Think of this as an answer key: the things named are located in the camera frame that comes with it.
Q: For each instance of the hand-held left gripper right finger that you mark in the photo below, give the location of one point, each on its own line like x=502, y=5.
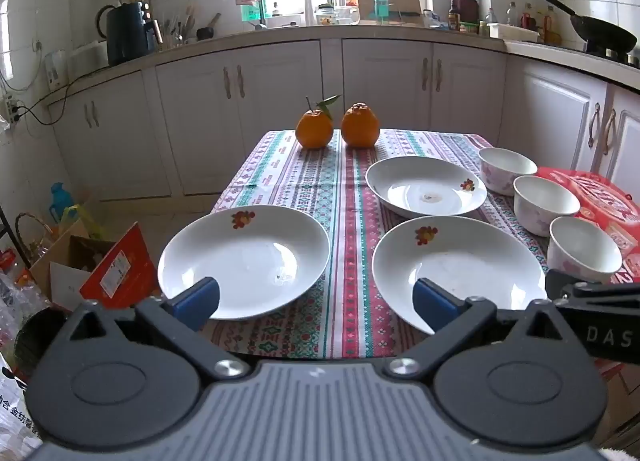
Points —
x=435, y=306

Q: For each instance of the orange with green leaf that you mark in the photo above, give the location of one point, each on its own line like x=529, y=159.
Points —
x=314, y=131

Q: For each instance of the teal drinking cup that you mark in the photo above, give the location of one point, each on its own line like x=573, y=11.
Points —
x=381, y=6

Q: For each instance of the white wall box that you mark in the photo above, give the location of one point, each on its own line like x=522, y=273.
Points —
x=56, y=70

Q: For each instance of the white plate with brown stain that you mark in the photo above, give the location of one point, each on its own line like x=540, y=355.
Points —
x=425, y=181

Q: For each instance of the flat red gift box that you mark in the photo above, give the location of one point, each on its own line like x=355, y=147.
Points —
x=605, y=196

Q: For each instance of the small black pot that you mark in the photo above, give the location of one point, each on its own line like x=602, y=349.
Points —
x=206, y=33

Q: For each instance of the white rectangular tray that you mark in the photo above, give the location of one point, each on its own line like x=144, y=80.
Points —
x=512, y=33

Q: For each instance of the row of condiment bottles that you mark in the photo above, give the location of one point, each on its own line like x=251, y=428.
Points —
x=525, y=21

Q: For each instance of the knife block with knives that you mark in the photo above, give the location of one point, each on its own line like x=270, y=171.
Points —
x=467, y=8

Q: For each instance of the clear plastic bag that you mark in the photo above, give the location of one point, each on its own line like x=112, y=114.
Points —
x=20, y=291

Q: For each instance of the leafless orange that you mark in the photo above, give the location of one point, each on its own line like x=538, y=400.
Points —
x=360, y=128

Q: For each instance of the woven basket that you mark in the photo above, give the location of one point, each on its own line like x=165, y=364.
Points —
x=35, y=253

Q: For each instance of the white printed plastic bag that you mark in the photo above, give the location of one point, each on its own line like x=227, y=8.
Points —
x=12, y=406

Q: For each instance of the patterned striped tablecloth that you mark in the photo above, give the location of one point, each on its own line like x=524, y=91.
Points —
x=345, y=201

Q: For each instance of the white power strip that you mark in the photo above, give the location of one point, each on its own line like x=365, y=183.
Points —
x=10, y=108

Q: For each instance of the white kitchen cabinets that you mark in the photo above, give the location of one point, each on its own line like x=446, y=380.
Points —
x=280, y=106

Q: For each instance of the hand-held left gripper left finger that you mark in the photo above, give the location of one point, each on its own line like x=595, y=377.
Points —
x=197, y=298

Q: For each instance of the white countertop appliance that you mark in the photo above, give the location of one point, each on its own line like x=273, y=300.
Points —
x=87, y=61

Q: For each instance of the utensil holder with utensils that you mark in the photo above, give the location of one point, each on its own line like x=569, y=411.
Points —
x=177, y=36

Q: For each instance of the white pink-flower bowl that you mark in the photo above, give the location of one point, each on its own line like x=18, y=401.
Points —
x=500, y=181
x=535, y=216
x=575, y=261

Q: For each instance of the gas stove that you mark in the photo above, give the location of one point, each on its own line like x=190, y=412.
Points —
x=617, y=57

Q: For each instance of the black bin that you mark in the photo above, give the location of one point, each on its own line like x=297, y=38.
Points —
x=40, y=341

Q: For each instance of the open cardboard box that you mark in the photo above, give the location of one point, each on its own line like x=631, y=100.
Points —
x=65, y=276

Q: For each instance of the black wok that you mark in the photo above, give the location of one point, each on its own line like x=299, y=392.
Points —
x=600, y=33

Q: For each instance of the yellow-green bag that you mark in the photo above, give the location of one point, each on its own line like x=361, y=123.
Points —
x=82, y=221

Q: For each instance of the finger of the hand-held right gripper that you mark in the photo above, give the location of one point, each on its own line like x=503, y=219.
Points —
x=562, y=288

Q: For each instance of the white fruit-print plate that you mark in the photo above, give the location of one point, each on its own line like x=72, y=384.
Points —
x=465, y=261
x=250, y=251

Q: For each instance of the dark sauce bottle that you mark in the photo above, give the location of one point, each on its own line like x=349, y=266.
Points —
x=454, y=18

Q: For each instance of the glass jar with lid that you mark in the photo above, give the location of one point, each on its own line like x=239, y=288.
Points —
x=325, y=16

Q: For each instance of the brown cardboard sheet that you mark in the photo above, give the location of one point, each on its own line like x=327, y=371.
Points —
x=400, y=1

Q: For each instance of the blue bottle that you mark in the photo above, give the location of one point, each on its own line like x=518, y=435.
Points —
x=62, y=198

